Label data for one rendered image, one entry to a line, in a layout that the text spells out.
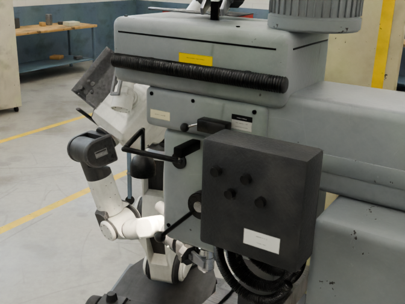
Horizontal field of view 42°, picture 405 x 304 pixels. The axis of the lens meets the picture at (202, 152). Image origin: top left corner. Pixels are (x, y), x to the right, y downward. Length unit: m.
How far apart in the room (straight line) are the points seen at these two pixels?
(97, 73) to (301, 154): 1.11
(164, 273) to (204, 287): 0.24
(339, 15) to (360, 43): 1.86
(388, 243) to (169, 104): 0.59
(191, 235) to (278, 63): 0.53
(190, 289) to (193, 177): 1.32
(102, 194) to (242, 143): 0.99
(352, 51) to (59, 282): 2.35
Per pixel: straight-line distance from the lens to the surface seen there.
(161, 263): 2.42
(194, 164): 1.30
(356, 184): 1.13
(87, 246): 4.12
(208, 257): 1.50
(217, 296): 1.91
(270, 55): 1.11
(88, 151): 1.76
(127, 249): 4.04
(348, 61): 3.01
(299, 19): 1.12
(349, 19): 1.15
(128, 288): 2.60
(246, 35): 1.13
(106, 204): 1.85
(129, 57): 1.27
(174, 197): 1.37
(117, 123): 1.78
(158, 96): 1.29
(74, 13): 11.54
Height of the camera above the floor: 2.01
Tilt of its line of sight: 19 degrees down
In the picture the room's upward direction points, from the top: 2 degrees clockwise
